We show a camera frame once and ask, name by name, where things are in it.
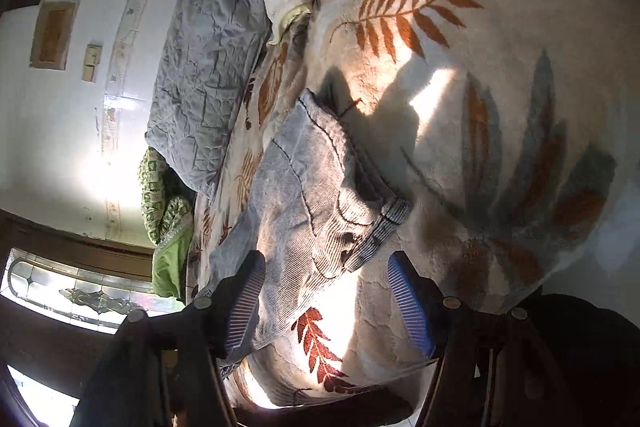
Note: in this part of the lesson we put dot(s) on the plain green cloth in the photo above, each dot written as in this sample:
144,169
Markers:
167,267

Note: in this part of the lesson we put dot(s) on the grey quilted pillow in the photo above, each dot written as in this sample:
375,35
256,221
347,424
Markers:
210,57

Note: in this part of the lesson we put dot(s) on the wooden wall frame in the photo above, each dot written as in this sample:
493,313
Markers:
52,34

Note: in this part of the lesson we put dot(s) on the leaf print fleece blanket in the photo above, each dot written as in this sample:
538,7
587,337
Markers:
450,82

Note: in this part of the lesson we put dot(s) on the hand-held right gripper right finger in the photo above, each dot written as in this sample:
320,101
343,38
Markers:
412,302

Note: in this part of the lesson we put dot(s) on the green checked cloth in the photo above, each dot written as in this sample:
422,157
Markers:
150,187

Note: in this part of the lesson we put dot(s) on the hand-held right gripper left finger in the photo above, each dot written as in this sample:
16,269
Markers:
247,302

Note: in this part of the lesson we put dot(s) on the grey denim pants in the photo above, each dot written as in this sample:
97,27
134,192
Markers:
310,187

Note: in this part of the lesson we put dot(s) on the decorative glass window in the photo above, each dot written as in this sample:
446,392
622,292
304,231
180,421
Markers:
75,292

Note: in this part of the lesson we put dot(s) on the wall light switch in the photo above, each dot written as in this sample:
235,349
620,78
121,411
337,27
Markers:
91,62

